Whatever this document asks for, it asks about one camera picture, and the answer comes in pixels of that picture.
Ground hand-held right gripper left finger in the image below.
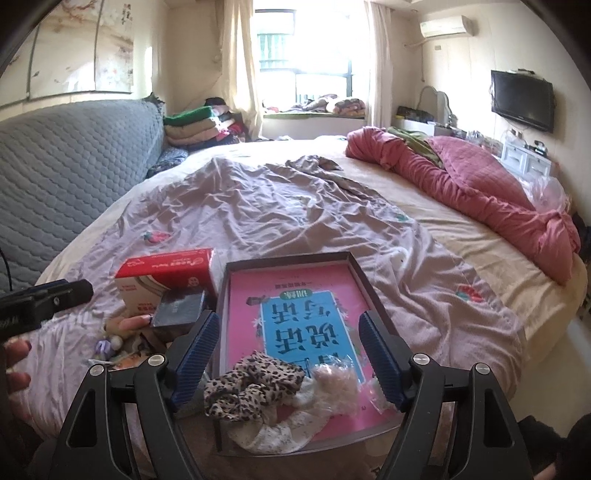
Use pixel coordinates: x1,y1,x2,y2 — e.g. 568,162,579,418
44,310,221,480

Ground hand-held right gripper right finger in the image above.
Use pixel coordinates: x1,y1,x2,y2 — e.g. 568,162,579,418
358,310,539,480

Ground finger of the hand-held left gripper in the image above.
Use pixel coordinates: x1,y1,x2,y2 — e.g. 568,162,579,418
18,282,63,297
18,279,94,326

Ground clear bag with white item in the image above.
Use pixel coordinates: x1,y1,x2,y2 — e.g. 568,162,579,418
311,362,361,414

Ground leopard print scrunchie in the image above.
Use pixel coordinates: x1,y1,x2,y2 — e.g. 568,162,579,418
203,351,305,422

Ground white lace cloth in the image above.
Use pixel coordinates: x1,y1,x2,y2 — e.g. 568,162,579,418
233,383,331,454

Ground peach soft item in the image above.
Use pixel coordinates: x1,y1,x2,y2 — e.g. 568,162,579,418
117,315,154,334

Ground person's left hand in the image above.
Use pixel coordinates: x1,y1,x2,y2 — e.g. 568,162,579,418
0,338,34,409

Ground small black box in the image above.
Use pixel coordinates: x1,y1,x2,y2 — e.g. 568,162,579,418
151,289,208,329

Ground small plush toy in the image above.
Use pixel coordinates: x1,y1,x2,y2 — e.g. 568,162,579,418
95,322,141,361

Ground red tissue box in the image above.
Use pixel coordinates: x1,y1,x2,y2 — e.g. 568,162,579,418
115,248,217,317

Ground grey quilted sofa back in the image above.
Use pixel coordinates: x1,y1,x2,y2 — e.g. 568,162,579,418
0,99,164,296

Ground bed with cream sheet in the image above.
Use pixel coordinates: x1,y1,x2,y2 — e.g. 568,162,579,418
32,136,591,444

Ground purple blanket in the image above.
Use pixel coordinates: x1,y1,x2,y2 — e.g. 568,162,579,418
34,154,525,416

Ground dark blue patterned pillow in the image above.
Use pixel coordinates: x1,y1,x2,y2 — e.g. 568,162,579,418
148,147,189,178

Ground dark cloth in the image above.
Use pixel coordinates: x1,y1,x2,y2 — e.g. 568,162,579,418
515,413,571,462

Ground pink quilt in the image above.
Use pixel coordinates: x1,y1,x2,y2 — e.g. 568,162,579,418
346,127,581,286

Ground stack of folded clothes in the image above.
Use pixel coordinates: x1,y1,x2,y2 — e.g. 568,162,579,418
164,97,252,151

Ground pink quilted pillow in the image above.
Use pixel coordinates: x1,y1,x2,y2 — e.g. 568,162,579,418
427,136,539,213

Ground green cloth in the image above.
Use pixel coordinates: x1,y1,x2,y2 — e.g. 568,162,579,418
387,127,444,167

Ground clear plastic bag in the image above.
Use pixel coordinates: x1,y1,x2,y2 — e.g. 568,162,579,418
526,178,575,217

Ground black patterned case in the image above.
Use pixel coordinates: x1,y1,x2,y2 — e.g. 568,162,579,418
397,106,437,123

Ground white cabinet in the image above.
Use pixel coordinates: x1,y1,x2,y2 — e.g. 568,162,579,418
501,138,552,178

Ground bedding on window seat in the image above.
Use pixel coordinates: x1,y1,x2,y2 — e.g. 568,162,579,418
265,93,368,118

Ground white framed mirror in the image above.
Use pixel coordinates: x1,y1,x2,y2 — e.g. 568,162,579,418
418,85,451,124

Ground cream curtain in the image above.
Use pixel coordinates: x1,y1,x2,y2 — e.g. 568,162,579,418
219,0,264,141
365,0,393,130

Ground window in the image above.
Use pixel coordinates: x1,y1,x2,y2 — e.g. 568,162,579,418
254,0,370,109

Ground white air conditioner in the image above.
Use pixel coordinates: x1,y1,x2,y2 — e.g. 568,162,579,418
419,15,476,38

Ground wall painting panels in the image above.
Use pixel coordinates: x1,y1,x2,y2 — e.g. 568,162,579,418
0,0,136,109

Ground black wall television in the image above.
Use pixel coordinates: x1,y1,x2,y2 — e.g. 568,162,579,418
490,69,555,134

